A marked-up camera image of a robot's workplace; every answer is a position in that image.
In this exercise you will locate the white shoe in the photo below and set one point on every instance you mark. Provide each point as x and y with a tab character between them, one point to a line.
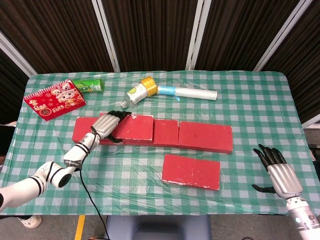
31	221

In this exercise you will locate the plastic bag roll blue band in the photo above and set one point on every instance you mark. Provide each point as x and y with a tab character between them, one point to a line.
192	93

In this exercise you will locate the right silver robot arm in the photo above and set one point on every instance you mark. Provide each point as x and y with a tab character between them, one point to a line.
301	220

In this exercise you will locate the red foam brick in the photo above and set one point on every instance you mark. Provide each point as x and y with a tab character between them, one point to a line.
82	130
137	127
191	171
165	132
205	136

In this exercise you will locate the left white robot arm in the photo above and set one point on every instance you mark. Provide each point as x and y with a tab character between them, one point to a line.
30	185

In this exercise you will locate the green drink bottle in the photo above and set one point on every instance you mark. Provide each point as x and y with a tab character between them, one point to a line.
90	85

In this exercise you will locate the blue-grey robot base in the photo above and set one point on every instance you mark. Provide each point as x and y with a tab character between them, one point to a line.
157	227

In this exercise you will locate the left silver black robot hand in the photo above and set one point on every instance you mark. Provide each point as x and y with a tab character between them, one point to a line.
106	123

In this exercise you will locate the white partition frame post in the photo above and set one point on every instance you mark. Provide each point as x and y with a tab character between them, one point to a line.
17	56
107	37
196	37
312	121
279	37

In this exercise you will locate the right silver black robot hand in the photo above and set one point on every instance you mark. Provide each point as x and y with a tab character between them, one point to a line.
286	181

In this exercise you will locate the yellow tape roll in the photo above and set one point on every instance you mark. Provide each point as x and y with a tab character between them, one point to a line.
150	86

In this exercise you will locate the clear bottle white label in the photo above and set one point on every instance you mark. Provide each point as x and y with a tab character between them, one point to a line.
136	95

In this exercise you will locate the green checked tablecloth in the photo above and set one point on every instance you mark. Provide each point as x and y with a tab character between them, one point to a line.
262	105

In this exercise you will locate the red spiral desk calendar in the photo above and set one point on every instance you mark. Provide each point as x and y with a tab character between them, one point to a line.
55	100

